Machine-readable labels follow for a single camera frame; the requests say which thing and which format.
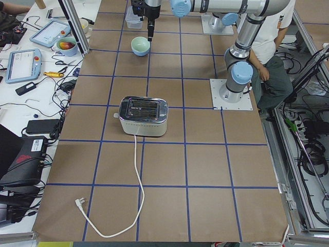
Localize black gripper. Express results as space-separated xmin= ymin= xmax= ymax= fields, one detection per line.
xmin=131 ymin=0 xmax=161 ymax=42

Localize green bowl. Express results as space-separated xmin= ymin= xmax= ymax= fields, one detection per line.
xmin=131 ymin=37 xmax=151 ymax=52

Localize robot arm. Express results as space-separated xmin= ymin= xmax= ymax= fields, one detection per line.
xmin=170 ymin=0 xmax=290 ymax=103
xmin=131 ymin=1 xmax=238 ymax=42

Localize cream bowl with lemon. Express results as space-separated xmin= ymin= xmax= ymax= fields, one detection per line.
xmin=79 ymin=19 xmax=92 ymax=39

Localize blue bowl with fruit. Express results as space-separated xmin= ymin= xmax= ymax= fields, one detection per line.
xmin=52 ymin=37 xmax=78 ymax=57

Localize clear plastic food container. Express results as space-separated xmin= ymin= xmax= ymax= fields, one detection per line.
xmin=125 ymin=6 xmax=143 ymax=29

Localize cream toaster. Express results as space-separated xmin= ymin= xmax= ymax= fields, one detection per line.
xmin=114 ymin=96 xmax=169 ymax=137

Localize scissors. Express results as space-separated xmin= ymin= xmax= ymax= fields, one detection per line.
xmin=55 ymin=60 xmax=75 ymax=66

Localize upper teach pendant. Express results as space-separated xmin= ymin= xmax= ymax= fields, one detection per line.
xmin=29 ymin=20 xmax=71 ymax=48

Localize teach pendant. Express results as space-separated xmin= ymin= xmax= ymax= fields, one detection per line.
xmin=29 ymin=20 xmax=71 ymax=48
xmin=5 ymin=48 xmax=42 ymax=84

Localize person in white shirt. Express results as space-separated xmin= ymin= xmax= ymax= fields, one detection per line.
xmin=249 ymin=1 xmax=295 ymax=112

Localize lower teach pendant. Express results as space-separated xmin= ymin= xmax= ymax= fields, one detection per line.
xmin=5 ymin=48 xmax=42 ymax=84

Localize black power adapter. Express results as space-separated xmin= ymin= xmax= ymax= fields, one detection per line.
xmin=15 ymin=82 xmax=37 ymax=96

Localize black power brick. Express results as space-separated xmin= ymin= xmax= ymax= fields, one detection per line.
xmin=26 ymin=119 xmax=59 ymax=134

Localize black laptop computer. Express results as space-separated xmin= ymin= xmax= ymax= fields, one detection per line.
xmin=1 ymin=126 xmax=48 ymax=188

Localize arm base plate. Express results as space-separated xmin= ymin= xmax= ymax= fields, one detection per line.
xmin=201 ymin=14 xmax=234 ymax=36
xmin=210 ymin=79 xmax=253 ymax=111

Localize aluminium frame post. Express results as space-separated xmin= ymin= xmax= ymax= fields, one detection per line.
xmin=58 ymin=0 xmax=90 ymax=56

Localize yellow handled tool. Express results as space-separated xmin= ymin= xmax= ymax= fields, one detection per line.
xmin=43 ymin=72 xmax=64 ymax=78

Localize white toaster power cable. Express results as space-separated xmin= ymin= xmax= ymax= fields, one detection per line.
xmin=75 ymin=135 xmax=145 ymax=238

